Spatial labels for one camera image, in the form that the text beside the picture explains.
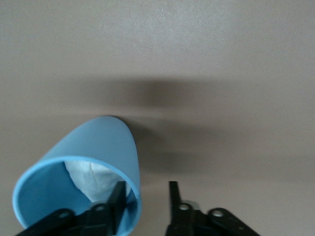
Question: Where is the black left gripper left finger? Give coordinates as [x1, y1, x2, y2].
[14, 180, 127, 236]

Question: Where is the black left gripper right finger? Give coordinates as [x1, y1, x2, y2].
[164, 181, 262, 236]

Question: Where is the blue cup holding white tissue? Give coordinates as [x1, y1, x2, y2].
[12, 115, 143, 235]

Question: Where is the crumpled white tissue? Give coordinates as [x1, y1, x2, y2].
[64, 160, 131, 204]

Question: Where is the brown table cover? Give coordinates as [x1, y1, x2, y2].
[0, 0, 315, 236]

